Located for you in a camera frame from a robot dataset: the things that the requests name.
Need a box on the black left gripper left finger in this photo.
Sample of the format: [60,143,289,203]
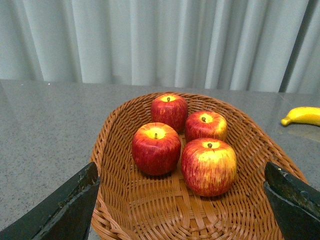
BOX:
[0,162,100,240]

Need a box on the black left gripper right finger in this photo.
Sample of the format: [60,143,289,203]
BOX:
[263,161,320,240]

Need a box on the banana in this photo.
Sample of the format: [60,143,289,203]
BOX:
[280,106,320,126]

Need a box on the brown wicker basket left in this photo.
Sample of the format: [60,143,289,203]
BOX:
[90,93,305,240]

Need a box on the red yellow apple right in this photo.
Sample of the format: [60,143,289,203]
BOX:
[184,110,228,143]

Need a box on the red apple back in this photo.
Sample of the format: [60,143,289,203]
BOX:
[150,93,188,133]

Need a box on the white curtain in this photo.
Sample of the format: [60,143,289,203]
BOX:
[0,0,320,94]

